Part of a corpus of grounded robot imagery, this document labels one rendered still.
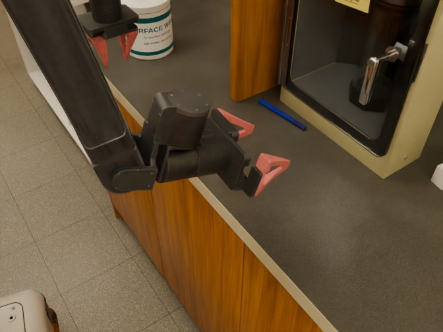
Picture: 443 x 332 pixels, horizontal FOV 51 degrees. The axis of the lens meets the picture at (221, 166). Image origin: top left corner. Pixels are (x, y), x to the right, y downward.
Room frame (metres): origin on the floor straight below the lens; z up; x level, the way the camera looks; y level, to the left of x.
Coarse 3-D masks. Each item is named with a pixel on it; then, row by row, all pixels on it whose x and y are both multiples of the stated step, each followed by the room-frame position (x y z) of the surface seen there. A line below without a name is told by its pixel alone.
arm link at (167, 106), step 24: (168, 96) 0.47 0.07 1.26; (192, 96) 0.48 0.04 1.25; (144, 120) 0.47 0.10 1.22; (168, 120) 0.44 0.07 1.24; (192, 120) 0.44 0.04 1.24; (144, 144) 0.45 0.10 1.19; (168, 144) 0.44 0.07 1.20; (192, 144) 0.44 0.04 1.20; (120, 168) 0.40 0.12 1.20; (144, 168) 0.41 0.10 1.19
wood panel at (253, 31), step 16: (240, 0) 0.89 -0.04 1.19; (256, 0) 0.91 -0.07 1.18; (272, 0) 0.93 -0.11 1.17; (240, 16) 0.89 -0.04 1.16; (256, 16) 0.91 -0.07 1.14; (272, 16) 0.94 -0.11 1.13; (240, 32) 0.89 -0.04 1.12; (256, 32) 0.91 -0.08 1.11; (272, 32) 0.94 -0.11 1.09; (240, 48) 0.89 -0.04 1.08; (256, 48) 0.91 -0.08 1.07; (272, 48) 0.94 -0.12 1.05; (240, 64) 0.89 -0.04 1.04; (256, 64) 0.92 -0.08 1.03; (272, 64) 0.94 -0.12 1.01; (240, 80) 0.89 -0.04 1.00; (256, 80) 0.92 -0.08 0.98; (272, 80) 0.95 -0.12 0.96; (240, 96) 0.89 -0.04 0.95
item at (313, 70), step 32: (320, 0) 0.81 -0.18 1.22; (384, 0) 0.70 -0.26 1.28; (416, 0) 0.66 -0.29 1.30; (320, 32) 0.80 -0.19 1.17; (352, 32) 0.74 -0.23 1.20; (384, 32) 0.69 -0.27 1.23; (416, 32) 0.64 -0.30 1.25; (288, 64) 0.87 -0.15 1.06; (320, 64) 0.79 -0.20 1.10; (352, 64) 0.73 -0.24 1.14; (384, 64) 0.68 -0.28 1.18; (416, 64) 0.63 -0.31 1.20; (320, 96) 0.78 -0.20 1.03; (352, 96) 0.72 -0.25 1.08; (384, 96) 0.66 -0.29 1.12; (352, 128) 0.70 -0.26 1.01; (384, 128) 0.64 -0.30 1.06
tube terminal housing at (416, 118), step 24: (432, 24) 0.64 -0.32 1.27; (432, 48) 0.64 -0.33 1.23; (432, 72) 0.65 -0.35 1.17; (288, 96) 0.87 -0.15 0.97; (408, 96) 0.64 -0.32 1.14; (432, 96) 0.67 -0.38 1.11; (312, 120) 0.80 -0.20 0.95; (408, 120) 0.64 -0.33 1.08; (432, 120) 0.69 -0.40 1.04; (408, 144) 0.66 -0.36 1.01; (384, 168) 0.64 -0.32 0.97
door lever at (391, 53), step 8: (392, 48) 0.67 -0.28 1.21; (376, 56) 0.65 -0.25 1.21; (384, 56) 0.65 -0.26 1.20; (392, 56) 0.66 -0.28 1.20; (368, 64) 0.64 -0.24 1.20; (376, 64) 0.64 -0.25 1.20; (368, 72) 0.64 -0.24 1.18; (376, 72) 0.64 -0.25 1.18; (368, 80) 0.64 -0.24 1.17; (368, 88) 0.64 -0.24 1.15; (360, 96) 0.64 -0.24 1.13; (368, 96) 0.64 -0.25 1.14
